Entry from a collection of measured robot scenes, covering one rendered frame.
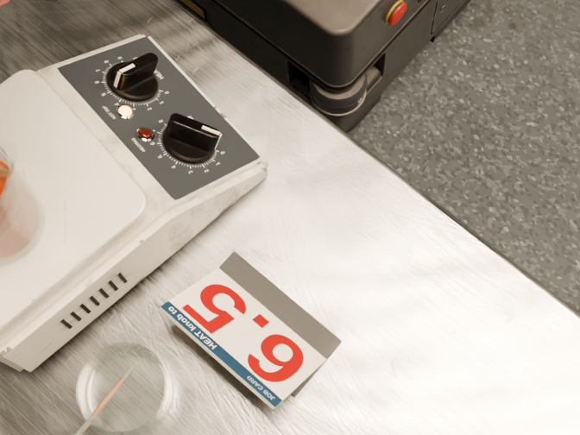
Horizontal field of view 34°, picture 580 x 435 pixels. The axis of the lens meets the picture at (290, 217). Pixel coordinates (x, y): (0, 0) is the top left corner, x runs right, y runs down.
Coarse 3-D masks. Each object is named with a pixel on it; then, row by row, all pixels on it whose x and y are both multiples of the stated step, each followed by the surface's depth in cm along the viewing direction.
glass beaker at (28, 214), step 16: (0, 144) 47; (0, 160) 49; (16, 160) 46; (16, 176) 48; (16, 192) 48; (32, 192) 51; (0, 208) 47; (16, 208) 48; (32, 208) 50; (0, 224) 48; (16, 224) 49; (32, 224) 51; (0, 240) 49; (16, 240) 50; (32, 240) 52; (0, 256) 51; (16, 256) 52
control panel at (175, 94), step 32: (96, 64) 60; (160, 64) 62; (96, 96) 58; (160, 96) 60; (192, 96) 61; (128, 128) 57; (160, 128) 58; (224, 128) 60; (160, 160) 57; (224, 160) 58
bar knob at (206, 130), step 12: (180, 120) 57; (192, 120) 57; (168, 132) 57; (180, 132) 57; (192, 132) 57; (204, 132) 57; (216, 132) 57; (168, 144) 57; (180, 144) 58; (192, 144) 58; (204, 144) 57; (216, 144) 58; (180, 156) 57; (192, 156) 57; (204, 156) 58
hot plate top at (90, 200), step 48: (0, 96) 55; (48, 96) 55; (48, 144) 54; (96, 144) 54; (48, 192) 53; (96, 192) 53; (144, 192) 53; (48, 240) 52; (96, 240) 52; (0, 288) 52; (48, 288) 52
